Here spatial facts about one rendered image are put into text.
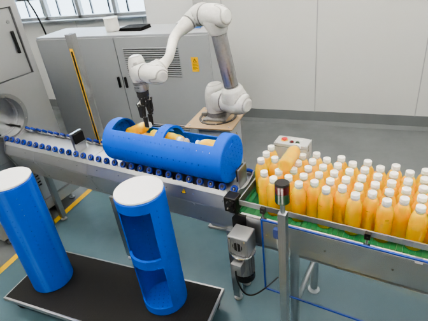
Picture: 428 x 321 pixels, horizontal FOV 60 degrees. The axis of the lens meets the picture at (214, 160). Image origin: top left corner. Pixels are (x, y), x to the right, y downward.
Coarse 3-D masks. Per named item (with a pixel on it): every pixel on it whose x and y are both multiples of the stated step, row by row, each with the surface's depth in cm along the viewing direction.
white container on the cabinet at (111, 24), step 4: (112, 16) 408; (116, 16) 405; (104, 20) 400; (108, 20) 399; (112, 20) 399; (116, 20) 403; (104, 24) 404; (108, 24) 401; (112, 24) 401; (116, 24) 404; (108, 28) 403; (112, 28) 403; (116, 28) 405
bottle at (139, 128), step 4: (136, 124) 241; (140, 124) 238; (144, 124) 237; (128, 128) 246; (132, 128) 242; (136, 128) 239; (140, 128) 238; (144, 128) 237; (148, 128) 238; (132, 132) 243; (136, 132) 241; (140, 132) 240; (144, 132) 240
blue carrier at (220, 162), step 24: (120, 120) 250; (120, 144) 232; (144, 144) 223; (168, 144) 215; (192, 144) 207; (216, 144) 202; (240, 144) 217; (168, 168) 222; (192, 168) 210; (216, 168) 201
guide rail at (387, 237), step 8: (240, 200) 195; (256, 208) 191; (272, 208) 186; (288, 216) 183; (296, 216) 181; (304, 216) 178; (320, 224) 176; (328, 224) 174; (336, 224) 171; (344, 224) 170; (360, 232) 167; (376, 232) 163; (392, 240) 161; (400, 240) 159; (408, 240) 157; (424, 248) 155
